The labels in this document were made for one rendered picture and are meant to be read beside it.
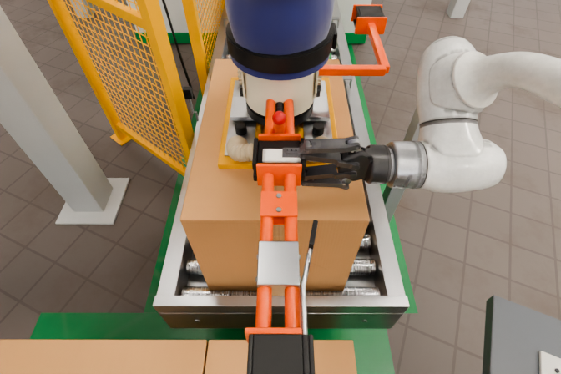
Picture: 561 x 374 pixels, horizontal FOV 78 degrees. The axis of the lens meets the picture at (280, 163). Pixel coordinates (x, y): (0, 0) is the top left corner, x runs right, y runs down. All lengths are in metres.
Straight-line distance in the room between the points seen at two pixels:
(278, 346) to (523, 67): 0.52
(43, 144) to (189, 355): 1.08
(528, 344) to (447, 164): 0.48
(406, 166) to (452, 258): 1.31
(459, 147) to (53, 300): 1.75
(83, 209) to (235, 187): 1.41
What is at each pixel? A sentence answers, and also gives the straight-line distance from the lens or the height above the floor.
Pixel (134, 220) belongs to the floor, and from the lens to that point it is 1.99.
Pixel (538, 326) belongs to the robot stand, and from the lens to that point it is 1.03.
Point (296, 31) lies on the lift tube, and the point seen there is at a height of 1.26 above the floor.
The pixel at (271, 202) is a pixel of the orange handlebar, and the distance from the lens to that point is 0.59.
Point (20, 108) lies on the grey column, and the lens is 1.63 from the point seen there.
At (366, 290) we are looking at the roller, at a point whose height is 0.55.
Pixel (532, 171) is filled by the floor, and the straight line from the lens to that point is 2.51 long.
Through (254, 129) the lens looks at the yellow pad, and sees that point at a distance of 0.87.
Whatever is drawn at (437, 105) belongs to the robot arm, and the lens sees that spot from 0.70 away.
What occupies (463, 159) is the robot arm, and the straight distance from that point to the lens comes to 0.69.
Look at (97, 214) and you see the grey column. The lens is 2.08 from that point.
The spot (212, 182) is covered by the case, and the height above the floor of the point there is 0.95.
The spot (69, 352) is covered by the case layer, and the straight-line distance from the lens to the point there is 1.19.
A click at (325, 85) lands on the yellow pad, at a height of 0.97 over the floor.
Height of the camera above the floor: 1.58
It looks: 49 degrees down
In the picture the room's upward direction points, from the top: straight up
